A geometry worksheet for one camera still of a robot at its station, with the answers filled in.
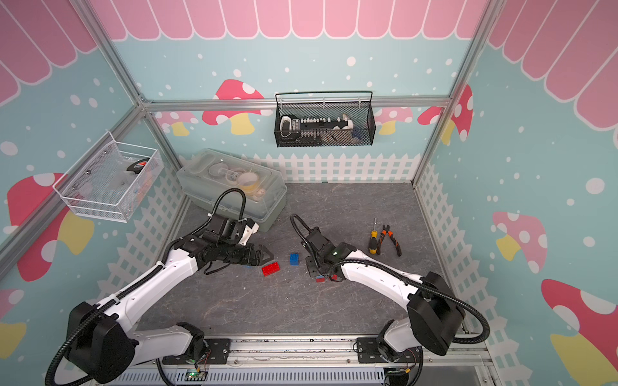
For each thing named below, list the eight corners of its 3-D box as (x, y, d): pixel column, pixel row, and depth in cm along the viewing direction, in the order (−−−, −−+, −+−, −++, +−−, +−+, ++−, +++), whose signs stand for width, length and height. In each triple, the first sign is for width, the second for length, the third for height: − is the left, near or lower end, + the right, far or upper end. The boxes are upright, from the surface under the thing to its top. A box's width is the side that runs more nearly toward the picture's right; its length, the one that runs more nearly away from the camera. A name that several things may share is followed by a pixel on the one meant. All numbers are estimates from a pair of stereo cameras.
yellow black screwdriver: (369, 253, 98) (370, 251, 97) (371, 220, 109) (372, 217, 107) (376, 254, 98) (377, 252, 96) (377, 221, 108) (378, 218, 107)
